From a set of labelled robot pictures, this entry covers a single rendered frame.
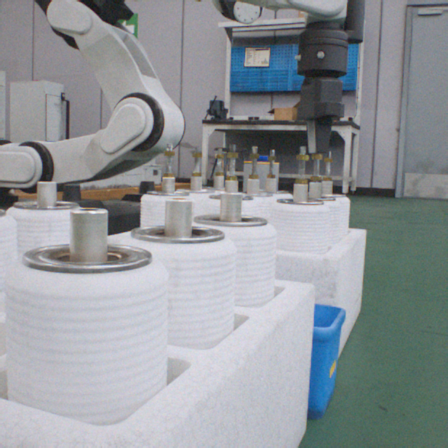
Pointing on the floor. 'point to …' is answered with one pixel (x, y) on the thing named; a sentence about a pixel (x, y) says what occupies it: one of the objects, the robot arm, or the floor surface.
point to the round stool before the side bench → (225, 161)
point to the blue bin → (324, 357)
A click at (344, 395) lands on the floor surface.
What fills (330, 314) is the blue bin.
